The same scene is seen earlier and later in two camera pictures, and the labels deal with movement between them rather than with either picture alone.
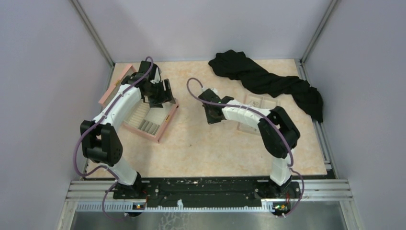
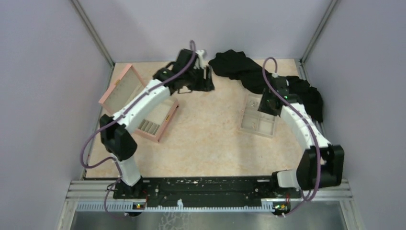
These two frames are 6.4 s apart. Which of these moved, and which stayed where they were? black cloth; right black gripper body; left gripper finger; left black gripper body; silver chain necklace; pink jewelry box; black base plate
Moved: right black gripper body; left black gripper body; left gripper finger
Stayed: pink jewelry box; black cloth; silver chain necklace; black base plate
